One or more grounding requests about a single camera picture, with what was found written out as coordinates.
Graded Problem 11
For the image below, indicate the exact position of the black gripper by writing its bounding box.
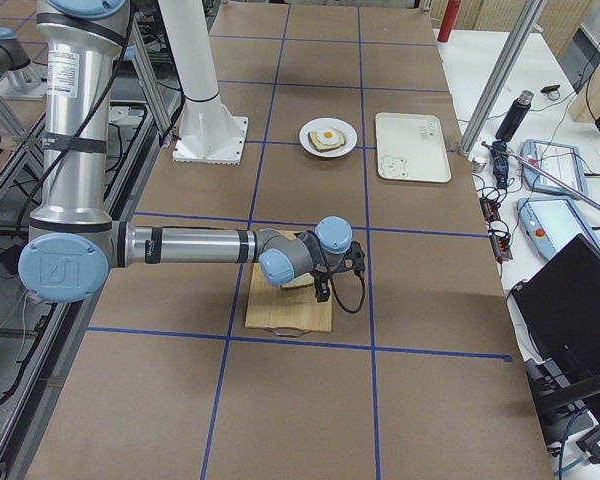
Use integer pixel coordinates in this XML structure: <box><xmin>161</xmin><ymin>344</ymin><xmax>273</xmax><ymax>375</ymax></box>
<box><xmin>310</xmin><ymin>249</ymin><xmax>341</xmax><ymax>302</ymax></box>

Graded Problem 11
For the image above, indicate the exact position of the bread slice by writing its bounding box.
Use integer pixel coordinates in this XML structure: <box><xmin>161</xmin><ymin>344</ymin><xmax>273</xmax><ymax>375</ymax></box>
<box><xmin>308</xmin><ymin>128</ymin><xmax>346</xmax><ymax>152</ymax></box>
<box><xmin>281</xmin><ymin>273</ymin><xmax>314</xmax><ymax>290</ymax></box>

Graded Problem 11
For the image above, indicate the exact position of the white round plate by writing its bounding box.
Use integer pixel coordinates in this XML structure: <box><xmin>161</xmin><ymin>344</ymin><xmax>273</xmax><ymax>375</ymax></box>
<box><xmin>299</xmin><ymin>117</ymin><xmax>358</xmax><ymax>158</ymax></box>

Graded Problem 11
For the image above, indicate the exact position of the bread slice under egg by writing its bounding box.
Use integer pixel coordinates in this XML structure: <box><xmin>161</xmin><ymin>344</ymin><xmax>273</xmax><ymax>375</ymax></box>
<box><xmin>308</xmin><ymin>128</ymin><xmax>346</xmax><ymax>152</ymax></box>

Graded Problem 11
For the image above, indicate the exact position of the wooden cutting board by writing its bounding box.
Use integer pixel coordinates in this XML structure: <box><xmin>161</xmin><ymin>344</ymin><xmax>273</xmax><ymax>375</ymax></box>
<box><xmin>245</xmin><ymin>229</ymin><xmax>332</xmax><ymax>336</ymax></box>

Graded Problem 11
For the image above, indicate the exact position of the fried egg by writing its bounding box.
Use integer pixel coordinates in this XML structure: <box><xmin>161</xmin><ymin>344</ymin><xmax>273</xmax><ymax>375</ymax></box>
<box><xmin>315</xmin><ymin>129</ymin><xmax>340</xmax><ymax>145</ymax></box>

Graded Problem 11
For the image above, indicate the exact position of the cream bear serving tray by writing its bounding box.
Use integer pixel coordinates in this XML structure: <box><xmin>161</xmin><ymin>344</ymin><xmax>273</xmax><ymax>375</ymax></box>
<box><xmin>375</xmin><ymin>112</ymin><xmax>452</xmax><ymax>184</ymax></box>

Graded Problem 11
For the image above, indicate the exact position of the lower teach pendant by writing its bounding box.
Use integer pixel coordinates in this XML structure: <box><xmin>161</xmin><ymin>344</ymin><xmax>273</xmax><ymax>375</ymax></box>
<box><xmin>516</xmin><ymin>196</ymin><xmax>600</xmax><ymax>260</ymax></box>

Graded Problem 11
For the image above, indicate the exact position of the teach pendant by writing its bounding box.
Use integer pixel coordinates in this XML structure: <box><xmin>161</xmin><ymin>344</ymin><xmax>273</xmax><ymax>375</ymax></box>
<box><xmin>516</xmin><ymin>196</ymin><xmax>600</xmax><ymax>260</ymax></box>
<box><xmin>520</xmin><ymin>139</ymin><xmax>588</xmax><ymax>195</ymax></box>

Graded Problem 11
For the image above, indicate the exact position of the black water bottle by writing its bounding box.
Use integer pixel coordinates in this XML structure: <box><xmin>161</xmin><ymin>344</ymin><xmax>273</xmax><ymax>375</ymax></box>
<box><xmin>495</xmin><ymin>90</ymin><xmax>534</xmax><ymax>142</ymax></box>

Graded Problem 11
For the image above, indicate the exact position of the black laptop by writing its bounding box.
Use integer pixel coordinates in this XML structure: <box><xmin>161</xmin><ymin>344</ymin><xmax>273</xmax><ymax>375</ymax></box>
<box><xmin>513</xmin><ymin>234</ymin><xmax>600</xmax><ymax>381</ymax></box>

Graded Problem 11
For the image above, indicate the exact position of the upper teach pendant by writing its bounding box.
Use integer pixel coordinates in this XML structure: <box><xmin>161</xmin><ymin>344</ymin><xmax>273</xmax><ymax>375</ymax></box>
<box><xmin>520</xmin><ymin>139</ymin><xmax>588</xmax><ymax>195</ymax></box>

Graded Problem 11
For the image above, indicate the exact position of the black monitor stand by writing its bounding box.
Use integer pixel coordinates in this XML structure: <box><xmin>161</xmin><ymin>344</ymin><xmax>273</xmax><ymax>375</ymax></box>
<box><xmin>524</xmin><ymin>360</ymin><xmax>600</xmax><ymax>464</ymax></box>

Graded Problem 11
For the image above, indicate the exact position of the red bottle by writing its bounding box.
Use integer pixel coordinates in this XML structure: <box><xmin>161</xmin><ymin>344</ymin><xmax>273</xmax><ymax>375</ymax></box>
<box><xmin>437</xmin><ymin>0</ymin><xmax>462</xmax><ymax>43</ymax></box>

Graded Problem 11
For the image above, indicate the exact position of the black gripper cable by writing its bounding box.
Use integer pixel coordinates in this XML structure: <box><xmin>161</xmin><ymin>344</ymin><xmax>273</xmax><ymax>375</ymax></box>
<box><xmin>326</xmin><ymin>269</ymin><xmax>367</xmax><ymax>316</ymax></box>

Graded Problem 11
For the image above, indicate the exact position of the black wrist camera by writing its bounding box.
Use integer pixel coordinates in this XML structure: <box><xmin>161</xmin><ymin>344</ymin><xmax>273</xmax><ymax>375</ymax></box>
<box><xmin>344</xmin><ymin>241</ymin><xmax>366</xmax><ymax>278</ymax></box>

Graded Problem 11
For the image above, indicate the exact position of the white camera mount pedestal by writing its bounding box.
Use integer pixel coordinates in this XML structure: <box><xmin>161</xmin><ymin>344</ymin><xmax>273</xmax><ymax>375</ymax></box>
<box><xmin>159</xmin><ymin>0</ymin><xmax>249</xmax><ymax>165</ymax></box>

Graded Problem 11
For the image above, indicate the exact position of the aluminium frame post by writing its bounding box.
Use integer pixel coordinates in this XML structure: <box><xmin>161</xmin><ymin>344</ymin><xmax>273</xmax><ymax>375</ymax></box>
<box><xmin>457</xmin><ymin>0</ymin><xmax>547</xmax><ymax>157</ymax></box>

